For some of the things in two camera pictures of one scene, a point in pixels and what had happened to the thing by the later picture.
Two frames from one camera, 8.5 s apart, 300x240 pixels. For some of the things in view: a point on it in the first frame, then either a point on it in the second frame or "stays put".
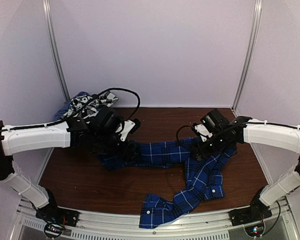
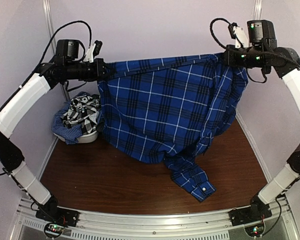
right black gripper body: [206, 152] to [234, 60]
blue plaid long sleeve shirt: [202, 178] to [170, 109]
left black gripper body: [125, 152] to [95, 73]
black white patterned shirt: [84, 107] stays put
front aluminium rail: [275, 224] stays put
